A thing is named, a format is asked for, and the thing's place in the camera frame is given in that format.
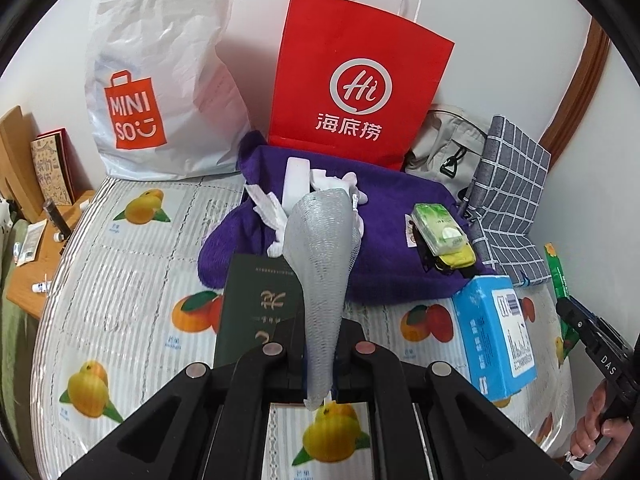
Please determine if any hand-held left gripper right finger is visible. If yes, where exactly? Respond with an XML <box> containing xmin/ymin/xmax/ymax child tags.
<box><xmin>334</xmin><ymin>319</ymin><xmax>551</xmax><ymax>480</ymax></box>

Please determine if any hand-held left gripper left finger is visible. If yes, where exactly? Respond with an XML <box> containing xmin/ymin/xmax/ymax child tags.
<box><xmin>60</xmin><ymin>310</ymin><xmax>307</xmax><ymax>480</ymax></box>

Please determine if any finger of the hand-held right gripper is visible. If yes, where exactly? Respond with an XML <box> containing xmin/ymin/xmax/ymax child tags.
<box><xmin>556</xmin><ymin>295</ymin><xmax>635</xmax><ymax>361</ymax></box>

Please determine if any green printed packet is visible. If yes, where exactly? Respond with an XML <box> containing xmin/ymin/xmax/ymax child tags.
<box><xmin>544</xmin><ymin>242</ymin><xmax>577</xmax><ymax>367</ymax></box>

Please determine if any grey mesh net sleeve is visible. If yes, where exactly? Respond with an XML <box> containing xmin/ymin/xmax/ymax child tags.
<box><xmin>282</xmin><ymin>188</ymin><xmax>363</xmax><ymax>411</ymax></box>

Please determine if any white tissue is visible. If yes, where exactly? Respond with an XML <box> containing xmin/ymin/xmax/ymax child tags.
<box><xmin>244</xmin><ymin>184</ymin><xmax>288</xmax><ymax>257</ymax></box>
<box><xmin>307</xmin><ymin>169</ymin><xmax>372</xmax><ymax>206</ymax></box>

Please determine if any yellow mesh pouch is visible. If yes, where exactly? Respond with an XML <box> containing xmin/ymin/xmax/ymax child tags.
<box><xmin>407</xmin><ymin>230</ymin><xmax>483</xmax><ymax>278</ymax></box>

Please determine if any green tissue packet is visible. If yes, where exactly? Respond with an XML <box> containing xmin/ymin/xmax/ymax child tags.
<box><xmin>410</xmin><ymin>202</ymin><xmax>468</xmax><ymax>251</ymax></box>

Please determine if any white foam block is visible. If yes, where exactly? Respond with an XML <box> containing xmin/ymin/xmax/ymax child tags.
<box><xmin>281</xmin><ymin>156</ymin><xmax>312</xmax><ymax>211</ymax></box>

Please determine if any person's right hand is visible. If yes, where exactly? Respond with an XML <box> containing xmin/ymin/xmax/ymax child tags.
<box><xmin>570</xmin><ymin>382</ymin><xmax>633</xmax><ymax>461</ymax></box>

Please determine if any dark green tea box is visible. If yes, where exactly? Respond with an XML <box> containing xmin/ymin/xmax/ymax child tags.
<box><xmin>212</xmin><ymin>253</ymin><xmax>306</xmax><ymax>371</ymax></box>

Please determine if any blue tissue pack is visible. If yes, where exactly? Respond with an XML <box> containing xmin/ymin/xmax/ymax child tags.
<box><xmin>451</xmin><ymin>275</ymin><xmax>538</xmax><ymax>403</ymax></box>

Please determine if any purple towel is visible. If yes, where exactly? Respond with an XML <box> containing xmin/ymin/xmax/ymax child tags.
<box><xmin>197</xmin><ymin>130</ymin><xmax>496</xmax><ymax>306</ymax></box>

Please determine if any fruit print tablecloth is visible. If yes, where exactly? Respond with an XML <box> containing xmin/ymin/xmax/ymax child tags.
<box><xmin>30</xmin><ymin>175</ymin><xmax>576</xmax><ymax>480</ymax></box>

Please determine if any grey plaid cushion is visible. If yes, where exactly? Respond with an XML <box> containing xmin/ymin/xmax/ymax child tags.
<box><xmin>457</xmin><ymin>115</ymin><xmax>551</xmax><ymax>286</ymax></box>

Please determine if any beige backpack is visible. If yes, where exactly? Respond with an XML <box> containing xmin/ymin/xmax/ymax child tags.
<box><xmin>404</xmin><ymin>105</ymin><xmax>493</xmax><ymax>201</ymax></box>

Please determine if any wooden bedside shelf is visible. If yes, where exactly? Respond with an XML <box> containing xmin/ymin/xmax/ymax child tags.
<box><xmin>5</xmin><ymin>190</ymin><xmax>97</xmax><ymax>320</ymax></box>

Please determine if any black cylinder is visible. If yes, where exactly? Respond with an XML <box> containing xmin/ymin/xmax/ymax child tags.
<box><xmin>42</xmin><ymin>200</ymin><xmax>73</xmax><ymax>241</ymax></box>

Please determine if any green bedsheet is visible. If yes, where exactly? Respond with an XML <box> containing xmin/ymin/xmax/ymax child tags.
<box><xmin>0</xmin><ymin>220</ymin><xmax>43</xmax><ymax>461</ymax></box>

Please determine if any white sachet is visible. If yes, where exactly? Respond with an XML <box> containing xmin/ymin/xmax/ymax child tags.
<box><xmin>20</xmin><ymin>224</ymin><xmax>48</xmax><ymax>263</ymax></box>

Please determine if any patterned book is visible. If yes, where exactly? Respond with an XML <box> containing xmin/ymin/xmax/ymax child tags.
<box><xmin>29</xmin><ymin>129</ymin><xmax>76</xmax><ymax>206</ymax></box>

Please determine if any red paper bag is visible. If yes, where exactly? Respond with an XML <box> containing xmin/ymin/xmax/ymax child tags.
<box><xmin>267</xmin><ymin>0</ymin><xmax>456</xmax><ymax>173</ymax></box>

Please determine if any white plastic shopping bag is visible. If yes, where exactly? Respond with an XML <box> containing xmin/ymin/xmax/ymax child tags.
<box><xmin>82</xmin><ymin>0</ymin><xmax>253</xmax><ymax>181</ymax></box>

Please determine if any wooden headboard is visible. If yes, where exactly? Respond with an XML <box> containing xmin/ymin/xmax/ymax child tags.
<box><xmin>0</xmin><ymin>105</ymin><xmax>46</xmax><ymax>223</ymax></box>

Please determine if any wooden door frame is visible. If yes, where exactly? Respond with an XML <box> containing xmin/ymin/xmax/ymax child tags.
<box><xmin>540</xmin><ymin>17</ymin><xmax>611</xmax><ymax>158</ymax></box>

